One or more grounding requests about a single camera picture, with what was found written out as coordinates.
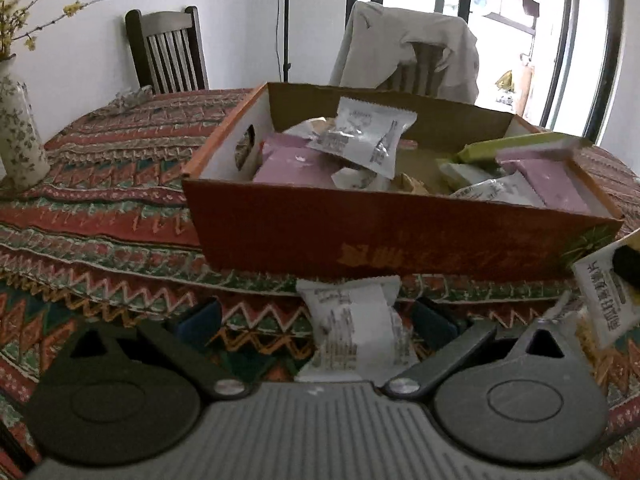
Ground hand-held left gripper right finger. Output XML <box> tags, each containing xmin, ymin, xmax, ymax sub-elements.
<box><xmin>385</xmin><ymin>297</ymin><xmax>577</xmax><ymax>401</ymax></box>

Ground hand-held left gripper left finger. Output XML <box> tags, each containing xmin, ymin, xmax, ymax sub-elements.
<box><xmin>60</xmin><ymin>297</ymin><xmax>252</xmax><ymax>401</ymax></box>

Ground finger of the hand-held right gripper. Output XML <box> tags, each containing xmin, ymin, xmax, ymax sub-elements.
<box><xmin>612</xmin><ymin>230</ymin><xmax>640</xmax><ymax>306</ymax></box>

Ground white cracker-print packet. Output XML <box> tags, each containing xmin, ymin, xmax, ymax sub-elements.
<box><xmin>571</xmin><ymin>245</ymin><xmax>640</xmax><ymax>352</ymax></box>

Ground orange cardboard box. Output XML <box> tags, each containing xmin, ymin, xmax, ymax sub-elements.
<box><xmin>181</xmin><ymin>81</ymin><xmax>626</xmax><ymax>281</ymax></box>

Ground clear cracker packet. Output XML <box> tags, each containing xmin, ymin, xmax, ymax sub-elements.
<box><xmin>394</xmin><ymin>172</ymin><xmax>432</xmax><ymax>196</ymax></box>

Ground white and green snack packet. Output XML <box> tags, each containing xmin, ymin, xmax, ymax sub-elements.
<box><xmin>434</xmin><ymin>159</ymin><xmax>498</xmax><ymax>192</ymax></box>

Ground white yellow-print snack packet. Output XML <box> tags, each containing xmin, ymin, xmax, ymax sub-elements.
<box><xmin>330</xmin><ymin>166</ymin><xmax>392</xmax><ymax>192</ymax></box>

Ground yellow-green snack packet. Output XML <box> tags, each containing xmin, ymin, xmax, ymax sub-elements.
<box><xmin>456</xmin><ymin>132</ymin><xmax>583</xmax><ymax>165</ymax></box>

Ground crumpled floral cloth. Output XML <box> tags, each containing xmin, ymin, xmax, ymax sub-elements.
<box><xmin>111</xmin><ymin>85</ymin><xmax>155</xmax><ymax>110</ymax></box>

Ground dark wooden chair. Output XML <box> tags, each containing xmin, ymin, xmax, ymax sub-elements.
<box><xmin>125</xmin><ymin>6</ymin><xmax>210</xmax><ymax>95</ymax></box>
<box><xmin>390</xmin><ymin>42</ymin><xmax>453</xmax><ymax>98</ymax></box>

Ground floral ceramic vase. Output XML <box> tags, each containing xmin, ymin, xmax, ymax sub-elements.
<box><xmin>0</xmin><ymin>57</ymin><xmax>51</xmax><ymax>192</ymax></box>

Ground beige jacket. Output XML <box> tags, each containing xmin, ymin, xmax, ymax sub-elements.
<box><xmin>328</xmin><ymin>0</ymin><xmax>480</xmax><ymax>106</ymax></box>

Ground black light stand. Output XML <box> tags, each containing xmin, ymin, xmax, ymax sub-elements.
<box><xmin>280</xmin><ymin>0</ymin><xmax>293</xmax><ymax>83</ymax></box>

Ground yellow flower branches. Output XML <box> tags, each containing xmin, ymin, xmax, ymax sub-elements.
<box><xmin>0</xmin><ymin>0</ymin><xmax>108</xmax><ymax>63</ymax></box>

